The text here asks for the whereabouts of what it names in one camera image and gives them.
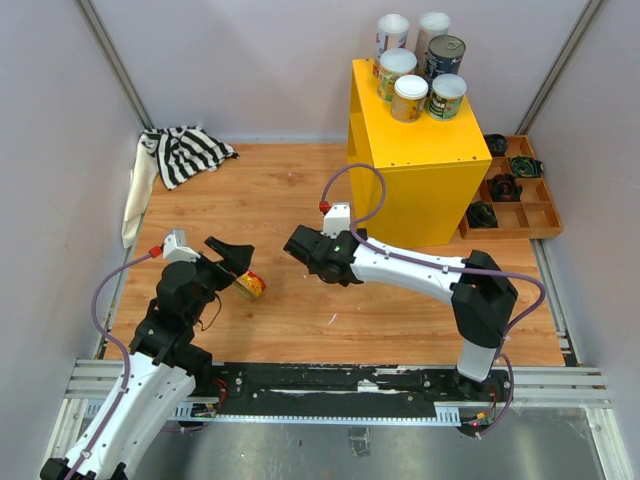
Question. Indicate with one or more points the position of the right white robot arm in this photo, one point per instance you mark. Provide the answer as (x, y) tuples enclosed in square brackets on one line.
[(479, 293)]

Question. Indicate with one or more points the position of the black item tray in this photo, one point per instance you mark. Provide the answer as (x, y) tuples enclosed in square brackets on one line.
[(481, 215), (504, 188), (497, 144)]

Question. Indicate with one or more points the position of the black item middle tray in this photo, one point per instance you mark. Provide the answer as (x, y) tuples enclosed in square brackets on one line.
[(504, 188)]

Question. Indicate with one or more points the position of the dark green item tray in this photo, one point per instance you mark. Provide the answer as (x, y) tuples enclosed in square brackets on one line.
[(526, 167)]

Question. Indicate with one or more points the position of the red yellow fish tin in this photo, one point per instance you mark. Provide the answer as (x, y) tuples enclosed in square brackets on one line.
[(250, 285)]

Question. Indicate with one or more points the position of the wooden compartment tray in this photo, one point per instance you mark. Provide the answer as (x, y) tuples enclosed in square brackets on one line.
[(535, 216)]

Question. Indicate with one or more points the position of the dark brown can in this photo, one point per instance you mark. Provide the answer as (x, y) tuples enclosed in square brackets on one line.
[(444, 56)]

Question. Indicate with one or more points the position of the yellow cabinet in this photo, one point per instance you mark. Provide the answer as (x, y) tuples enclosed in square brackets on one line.
[(411, 182)]

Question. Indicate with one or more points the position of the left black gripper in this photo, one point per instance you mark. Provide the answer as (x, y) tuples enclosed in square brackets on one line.
[(236, 260)]

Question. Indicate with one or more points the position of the green fruit can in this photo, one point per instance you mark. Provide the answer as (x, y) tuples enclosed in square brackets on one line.
[(448, 91)]

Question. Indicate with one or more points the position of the orange fruit can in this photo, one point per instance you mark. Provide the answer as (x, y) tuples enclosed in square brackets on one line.
[(410, 92)]

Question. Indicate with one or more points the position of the cream cloth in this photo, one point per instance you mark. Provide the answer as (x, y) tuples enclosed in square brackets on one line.
[(142, 180)]

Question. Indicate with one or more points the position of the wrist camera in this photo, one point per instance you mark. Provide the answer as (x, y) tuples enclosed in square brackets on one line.
[(175, 248), (337, 219)]

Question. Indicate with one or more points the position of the white lid yellow can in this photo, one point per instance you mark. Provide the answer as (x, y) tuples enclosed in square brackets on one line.
[(394, 63)]

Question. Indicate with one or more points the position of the black item lower tray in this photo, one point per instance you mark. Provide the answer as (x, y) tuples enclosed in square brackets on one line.
[(481, 215)]

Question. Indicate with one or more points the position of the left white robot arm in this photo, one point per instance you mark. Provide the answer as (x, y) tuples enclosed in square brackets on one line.
[(161, 366)]

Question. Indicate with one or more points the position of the tall white lid can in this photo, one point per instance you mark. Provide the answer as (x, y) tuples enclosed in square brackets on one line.
[(431, 24), (392, 32)]

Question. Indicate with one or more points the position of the striped black white cloth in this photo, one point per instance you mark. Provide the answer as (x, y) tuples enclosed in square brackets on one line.
[(181, 153)]

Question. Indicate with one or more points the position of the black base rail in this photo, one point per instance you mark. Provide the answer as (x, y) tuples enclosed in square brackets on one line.
[(339, 391)]

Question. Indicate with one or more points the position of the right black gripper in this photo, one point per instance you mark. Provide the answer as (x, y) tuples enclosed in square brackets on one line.
[(318, 232)]

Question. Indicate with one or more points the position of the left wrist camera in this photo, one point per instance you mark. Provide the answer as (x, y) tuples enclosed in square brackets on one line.
[(175, 248)]

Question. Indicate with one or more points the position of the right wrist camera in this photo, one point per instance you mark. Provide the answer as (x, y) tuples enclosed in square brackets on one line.
[(337, 219)]

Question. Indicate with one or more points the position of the black item top tray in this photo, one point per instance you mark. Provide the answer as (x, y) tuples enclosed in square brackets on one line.
[(497, 144)]

